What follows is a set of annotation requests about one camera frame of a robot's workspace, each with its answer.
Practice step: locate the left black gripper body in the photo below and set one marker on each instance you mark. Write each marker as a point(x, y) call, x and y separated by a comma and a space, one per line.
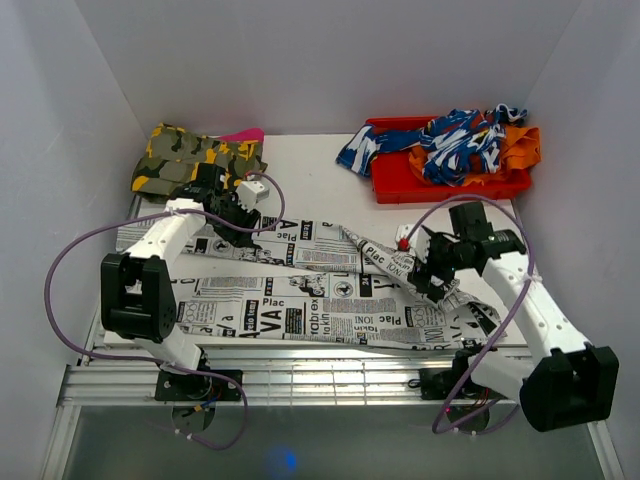
point(232, 212)

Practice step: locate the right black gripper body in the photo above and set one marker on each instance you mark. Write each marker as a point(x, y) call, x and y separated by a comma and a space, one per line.
point(443, 261)

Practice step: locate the newspaper print trousers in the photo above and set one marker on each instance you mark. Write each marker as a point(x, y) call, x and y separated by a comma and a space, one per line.
point(307, 281)

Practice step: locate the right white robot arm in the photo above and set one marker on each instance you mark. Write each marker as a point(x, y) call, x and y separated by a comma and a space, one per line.
point(536, 357)

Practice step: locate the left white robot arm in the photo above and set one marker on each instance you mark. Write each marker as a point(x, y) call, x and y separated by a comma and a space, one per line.
point(137, 297)

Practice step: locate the camouflage folded trousers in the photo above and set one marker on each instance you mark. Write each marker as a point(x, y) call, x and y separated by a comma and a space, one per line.
point(173, 155)

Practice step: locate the pink folded trousers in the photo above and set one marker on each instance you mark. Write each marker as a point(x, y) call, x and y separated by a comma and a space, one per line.
point(248, 135)

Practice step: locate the blue white patterned trousers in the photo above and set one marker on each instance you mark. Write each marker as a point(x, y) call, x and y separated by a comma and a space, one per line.
point(358, 154)

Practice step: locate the orange trousers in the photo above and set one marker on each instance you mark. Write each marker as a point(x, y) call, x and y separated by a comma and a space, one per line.
point(465, 158)

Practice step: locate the red plastic tray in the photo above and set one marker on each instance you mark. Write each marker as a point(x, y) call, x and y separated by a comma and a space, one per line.
point(394, 182)

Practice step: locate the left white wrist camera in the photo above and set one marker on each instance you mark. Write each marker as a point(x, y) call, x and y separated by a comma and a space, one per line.
point(250, 192)

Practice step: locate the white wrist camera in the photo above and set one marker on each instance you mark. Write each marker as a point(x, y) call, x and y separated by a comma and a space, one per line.
point(417, 243)
point(250, 192)

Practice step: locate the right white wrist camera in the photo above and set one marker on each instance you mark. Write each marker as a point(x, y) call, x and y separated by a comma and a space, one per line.
point(417, 243)

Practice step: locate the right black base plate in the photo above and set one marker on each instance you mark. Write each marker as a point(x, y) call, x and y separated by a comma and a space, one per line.
point(436, 384)

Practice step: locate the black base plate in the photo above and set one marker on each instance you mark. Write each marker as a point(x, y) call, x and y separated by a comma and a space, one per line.
point(176, 387)
point(436, 384)

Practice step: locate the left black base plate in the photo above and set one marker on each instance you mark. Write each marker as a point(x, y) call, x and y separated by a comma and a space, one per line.
point(176, 387)

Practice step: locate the aluminium rail frame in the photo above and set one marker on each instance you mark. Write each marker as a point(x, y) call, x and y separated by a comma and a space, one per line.
point(314, 411)

